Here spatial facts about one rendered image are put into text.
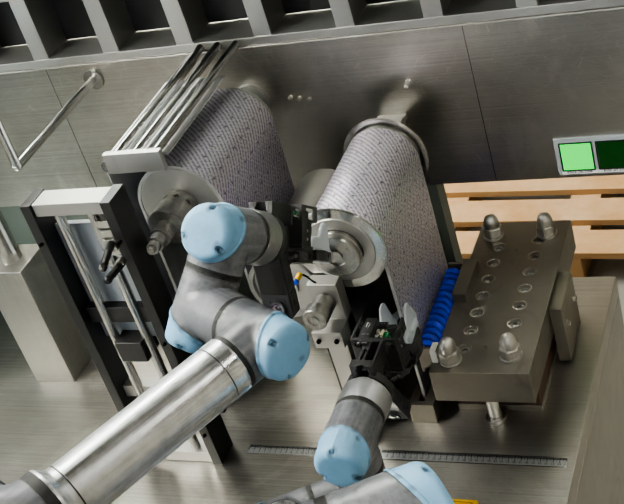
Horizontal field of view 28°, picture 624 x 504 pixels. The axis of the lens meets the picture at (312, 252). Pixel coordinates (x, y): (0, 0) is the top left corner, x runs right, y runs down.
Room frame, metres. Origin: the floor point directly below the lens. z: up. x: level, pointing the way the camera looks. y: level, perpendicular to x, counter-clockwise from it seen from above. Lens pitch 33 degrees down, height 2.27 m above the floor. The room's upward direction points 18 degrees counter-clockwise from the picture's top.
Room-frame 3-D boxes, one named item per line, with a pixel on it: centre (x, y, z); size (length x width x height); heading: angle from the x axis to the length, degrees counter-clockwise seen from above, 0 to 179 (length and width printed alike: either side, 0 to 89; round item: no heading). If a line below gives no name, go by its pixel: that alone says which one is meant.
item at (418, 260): (1.66, -0.16, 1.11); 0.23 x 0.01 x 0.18; 151
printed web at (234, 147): (1.75, 0.01, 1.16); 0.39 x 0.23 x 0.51; 61
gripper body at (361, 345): (1.45, -0.04, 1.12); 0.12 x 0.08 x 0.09; 151
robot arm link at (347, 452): (1.31, 0.04, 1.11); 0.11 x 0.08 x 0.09; 151
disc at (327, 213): (1.58, -0.04, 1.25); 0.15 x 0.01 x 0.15; 61
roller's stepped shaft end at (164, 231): (1.63, 0.21, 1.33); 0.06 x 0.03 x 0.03; 151
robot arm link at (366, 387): (1.38, 0.00, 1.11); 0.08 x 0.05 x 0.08; 61
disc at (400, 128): (1.80, -0.17, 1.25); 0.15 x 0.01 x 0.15; 61
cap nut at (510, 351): (1.47, -0.24, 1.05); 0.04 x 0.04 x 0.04
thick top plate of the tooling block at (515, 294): (1.63, -0.28, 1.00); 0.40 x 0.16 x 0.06; 151
